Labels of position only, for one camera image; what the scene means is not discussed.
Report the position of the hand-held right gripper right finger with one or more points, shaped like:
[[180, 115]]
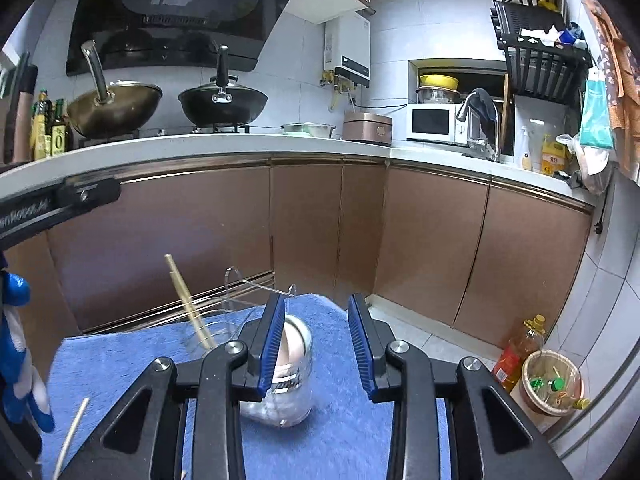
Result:
[[362, 355]]

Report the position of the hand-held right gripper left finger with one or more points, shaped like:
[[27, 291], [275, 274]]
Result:
[[271, 350]]

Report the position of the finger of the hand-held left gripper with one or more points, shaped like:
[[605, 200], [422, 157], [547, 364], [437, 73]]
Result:
[[90, 192]]

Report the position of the wooden chopstick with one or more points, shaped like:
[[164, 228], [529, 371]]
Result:
[[196, 317], [170, 261], [75, 425]]

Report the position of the dark yellow label oil bottle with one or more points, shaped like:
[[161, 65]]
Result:
[[59, 135]]

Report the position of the brown kitchen base cabinets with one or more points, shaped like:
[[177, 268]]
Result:
[[150, 240]]

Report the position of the dark knife block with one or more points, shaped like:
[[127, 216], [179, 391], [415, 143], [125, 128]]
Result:
[[17, 110]]

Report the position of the gas stove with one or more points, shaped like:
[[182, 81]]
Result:
[[210, 130]]

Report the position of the blue towel mat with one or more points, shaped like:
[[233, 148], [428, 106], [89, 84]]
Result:
[[125, 360]]

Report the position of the large cooking oil bottle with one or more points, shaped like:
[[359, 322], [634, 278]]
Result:
[[517, 355]]

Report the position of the black wok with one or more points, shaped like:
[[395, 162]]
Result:
[[222, 105]]

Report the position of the bin with empty bottles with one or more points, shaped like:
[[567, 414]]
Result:
[[550, 385]]

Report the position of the black range hood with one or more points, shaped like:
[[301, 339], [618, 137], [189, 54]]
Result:
[[175, 10]]

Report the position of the metal bowl with green rim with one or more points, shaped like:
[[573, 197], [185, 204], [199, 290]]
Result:
[[307, 128]]

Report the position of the white microwave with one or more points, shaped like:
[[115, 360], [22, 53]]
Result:
[[430, 122]]

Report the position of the white spray bottle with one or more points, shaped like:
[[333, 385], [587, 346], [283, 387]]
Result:
[[523, 152]]

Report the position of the chrome faucet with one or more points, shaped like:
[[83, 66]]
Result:
[[462, 107]]

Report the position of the yellow detergent packet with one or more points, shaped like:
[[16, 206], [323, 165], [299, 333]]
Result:
[[552, 157]]

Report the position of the black cloth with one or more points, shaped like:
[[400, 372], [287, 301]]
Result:
[[484, 102]]

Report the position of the wooden stick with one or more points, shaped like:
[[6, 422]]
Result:
[[505, 110]]

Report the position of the yellow bowl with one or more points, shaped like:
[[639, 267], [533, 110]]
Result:
[[439, 80]]

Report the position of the white water heater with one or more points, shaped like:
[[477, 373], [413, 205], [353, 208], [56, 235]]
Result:
[[350, 45]]

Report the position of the white plastic bag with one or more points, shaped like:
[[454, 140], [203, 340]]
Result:
[[592, 160]]

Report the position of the teal bag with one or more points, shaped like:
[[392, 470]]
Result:
[[596, 115]]

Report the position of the black dish rack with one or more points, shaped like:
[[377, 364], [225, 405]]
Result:
[[540, 67]]

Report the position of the white cloth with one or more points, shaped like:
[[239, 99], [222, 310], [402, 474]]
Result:
[[542, 35]]

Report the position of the blue bottle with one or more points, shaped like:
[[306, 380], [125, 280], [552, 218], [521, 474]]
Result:
[[572, 35]]

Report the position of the floral apron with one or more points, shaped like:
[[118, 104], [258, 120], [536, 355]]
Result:
[[620, 60]]

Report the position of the black wall plug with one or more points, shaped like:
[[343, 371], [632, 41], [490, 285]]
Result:
[[598, 227]]

